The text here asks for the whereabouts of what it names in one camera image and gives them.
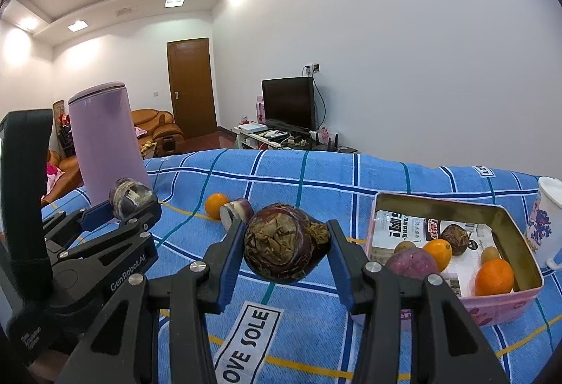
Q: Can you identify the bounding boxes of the pink tin box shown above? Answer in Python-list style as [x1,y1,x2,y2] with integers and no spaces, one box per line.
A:
[366,192,545,327]

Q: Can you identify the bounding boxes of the blue checked blanket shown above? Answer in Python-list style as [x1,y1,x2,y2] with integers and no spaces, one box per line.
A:
[41,148,562,384]

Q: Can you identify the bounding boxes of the brown wooden door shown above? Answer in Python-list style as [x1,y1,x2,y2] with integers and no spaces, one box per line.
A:
[167,37,218,139]

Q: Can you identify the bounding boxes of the orange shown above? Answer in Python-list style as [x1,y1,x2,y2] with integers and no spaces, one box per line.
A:
[204,193,231,219]
[474,259,515,297]
[422,238,453,273]

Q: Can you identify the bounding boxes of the white television stand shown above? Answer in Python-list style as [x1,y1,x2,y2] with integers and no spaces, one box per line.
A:
[233,125,358,154]

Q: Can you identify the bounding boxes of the purple cup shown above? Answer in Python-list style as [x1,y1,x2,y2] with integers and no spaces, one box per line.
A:
[67,81,152,206]

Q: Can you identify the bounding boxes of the purple passion fruit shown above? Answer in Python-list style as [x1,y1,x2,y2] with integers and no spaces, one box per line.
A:
[385,247,440,279]

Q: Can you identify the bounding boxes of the dark brown water chestnut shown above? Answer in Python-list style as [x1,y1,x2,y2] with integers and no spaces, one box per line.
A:
[440,224,470,257]

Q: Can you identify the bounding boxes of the black television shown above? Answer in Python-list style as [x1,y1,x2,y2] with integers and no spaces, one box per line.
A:
[261,76,318,134]

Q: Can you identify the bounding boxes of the black router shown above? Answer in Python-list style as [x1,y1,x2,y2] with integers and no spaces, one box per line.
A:
[309,132,341,150]

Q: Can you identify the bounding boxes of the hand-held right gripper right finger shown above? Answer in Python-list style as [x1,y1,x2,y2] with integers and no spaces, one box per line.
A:
[327,219,510,384]

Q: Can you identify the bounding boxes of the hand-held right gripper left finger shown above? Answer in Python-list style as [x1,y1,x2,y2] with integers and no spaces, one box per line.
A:
[57,218,247,384]

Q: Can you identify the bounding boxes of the white floral mug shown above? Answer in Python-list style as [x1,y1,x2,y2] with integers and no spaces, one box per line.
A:
[522,176,562,271]

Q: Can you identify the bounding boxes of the dark taro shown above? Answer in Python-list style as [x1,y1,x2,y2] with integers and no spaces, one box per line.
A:
[243,203,330,284]

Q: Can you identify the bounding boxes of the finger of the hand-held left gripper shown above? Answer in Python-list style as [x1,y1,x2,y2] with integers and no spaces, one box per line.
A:
[57,203,161,301]
[41,200,117,249]

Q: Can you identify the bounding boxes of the black power cable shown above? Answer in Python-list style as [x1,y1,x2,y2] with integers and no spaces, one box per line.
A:
[313,74,328,134]

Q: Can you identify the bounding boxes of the cluttered dark shelf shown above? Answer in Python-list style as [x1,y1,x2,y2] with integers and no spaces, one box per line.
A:
[53,100,73,157]

